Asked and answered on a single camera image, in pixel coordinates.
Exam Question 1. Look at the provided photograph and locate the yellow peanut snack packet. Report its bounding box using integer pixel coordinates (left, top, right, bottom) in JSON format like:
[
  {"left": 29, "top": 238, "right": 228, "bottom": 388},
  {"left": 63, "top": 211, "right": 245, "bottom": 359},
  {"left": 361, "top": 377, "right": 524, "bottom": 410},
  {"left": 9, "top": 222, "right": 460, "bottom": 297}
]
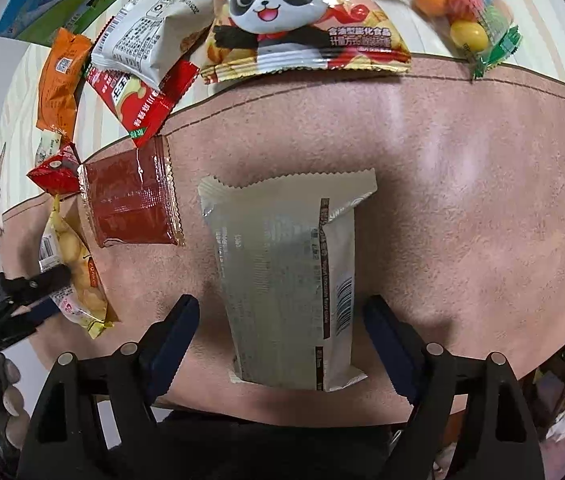
[{"left": 38, "top": 195, "right": 113, "bottom": 339}]

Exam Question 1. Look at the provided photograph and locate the small red snack packet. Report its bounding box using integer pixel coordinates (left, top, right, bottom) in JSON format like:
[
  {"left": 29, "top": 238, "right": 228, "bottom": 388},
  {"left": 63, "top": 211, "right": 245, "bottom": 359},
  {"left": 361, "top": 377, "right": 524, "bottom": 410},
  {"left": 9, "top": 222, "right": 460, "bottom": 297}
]
[{"left": 28, "top": 143, "right": 80, "bottom": 196}]

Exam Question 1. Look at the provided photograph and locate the dark red snack packet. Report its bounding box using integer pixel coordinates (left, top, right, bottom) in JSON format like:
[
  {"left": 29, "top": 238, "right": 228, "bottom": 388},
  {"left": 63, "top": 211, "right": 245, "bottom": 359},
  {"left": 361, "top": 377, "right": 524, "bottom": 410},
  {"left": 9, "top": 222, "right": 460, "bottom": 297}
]
[{"left": 78, "top": 136, "right": 185, "bottom": 248}]

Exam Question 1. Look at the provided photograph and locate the small white green packet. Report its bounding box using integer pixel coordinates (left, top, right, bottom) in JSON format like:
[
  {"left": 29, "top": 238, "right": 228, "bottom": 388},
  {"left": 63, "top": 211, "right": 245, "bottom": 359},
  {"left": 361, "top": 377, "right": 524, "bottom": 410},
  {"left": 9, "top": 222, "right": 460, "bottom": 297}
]
[{"left": 34, "top": 130, "right": 63, "bottom": 167}]

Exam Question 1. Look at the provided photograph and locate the red long snack packet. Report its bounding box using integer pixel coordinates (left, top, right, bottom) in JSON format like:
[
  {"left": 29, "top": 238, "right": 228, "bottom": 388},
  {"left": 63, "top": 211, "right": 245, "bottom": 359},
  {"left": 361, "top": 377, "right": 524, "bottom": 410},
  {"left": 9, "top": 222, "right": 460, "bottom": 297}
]
[{"left": 86, "top": 58, "right": 199, "bottom": 148}]

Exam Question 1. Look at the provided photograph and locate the orange snack packet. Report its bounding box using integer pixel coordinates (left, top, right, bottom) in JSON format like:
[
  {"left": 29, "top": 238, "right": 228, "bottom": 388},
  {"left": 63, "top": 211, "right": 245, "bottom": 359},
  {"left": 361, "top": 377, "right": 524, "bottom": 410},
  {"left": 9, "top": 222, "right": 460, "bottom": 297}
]
[{"left": 36, "top": 28, "right": 92, "bottom": 142}]

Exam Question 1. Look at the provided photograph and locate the beige snack packet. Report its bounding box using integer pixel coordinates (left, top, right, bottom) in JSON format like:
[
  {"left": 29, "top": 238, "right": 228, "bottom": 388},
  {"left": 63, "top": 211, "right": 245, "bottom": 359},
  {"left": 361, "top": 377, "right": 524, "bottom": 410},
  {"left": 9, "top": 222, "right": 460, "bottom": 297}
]
[{"left": 198, "top": 169, "right": 377, "bottom": 392}]

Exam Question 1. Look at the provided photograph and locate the white grey snack packet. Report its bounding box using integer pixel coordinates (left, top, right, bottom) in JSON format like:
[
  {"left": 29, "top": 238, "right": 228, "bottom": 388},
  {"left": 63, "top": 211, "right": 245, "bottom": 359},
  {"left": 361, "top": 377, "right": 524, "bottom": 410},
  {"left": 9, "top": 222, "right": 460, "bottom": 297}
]
[{"left": 92, "top": 0, "right": 214, "bottom": 90}]

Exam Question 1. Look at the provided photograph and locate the panda snack bag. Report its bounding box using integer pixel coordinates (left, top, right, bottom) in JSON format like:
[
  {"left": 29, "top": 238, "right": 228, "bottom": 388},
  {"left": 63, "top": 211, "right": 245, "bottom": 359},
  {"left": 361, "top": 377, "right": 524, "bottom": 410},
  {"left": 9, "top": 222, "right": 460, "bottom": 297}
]
[{"left": 201, "top": 0, "right": 412, "bottom": 84}]

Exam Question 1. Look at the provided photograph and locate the colourful candy bag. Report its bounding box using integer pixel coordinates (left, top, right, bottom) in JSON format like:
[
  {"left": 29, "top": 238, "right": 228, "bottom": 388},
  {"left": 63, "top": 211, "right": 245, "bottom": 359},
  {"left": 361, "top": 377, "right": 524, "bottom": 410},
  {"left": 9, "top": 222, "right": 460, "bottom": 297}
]
[{"left": 403, "top": 0, "right": 522, "bottom": 80}]

